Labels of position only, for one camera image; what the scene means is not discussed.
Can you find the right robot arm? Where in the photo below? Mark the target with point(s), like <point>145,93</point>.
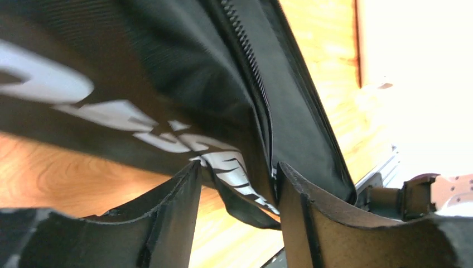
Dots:
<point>418,197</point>

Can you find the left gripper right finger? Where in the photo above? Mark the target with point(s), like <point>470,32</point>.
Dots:
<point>321,230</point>

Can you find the black racket bag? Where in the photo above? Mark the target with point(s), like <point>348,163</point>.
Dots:
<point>159,84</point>

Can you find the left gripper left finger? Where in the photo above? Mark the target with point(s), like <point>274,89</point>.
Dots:
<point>154,230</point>

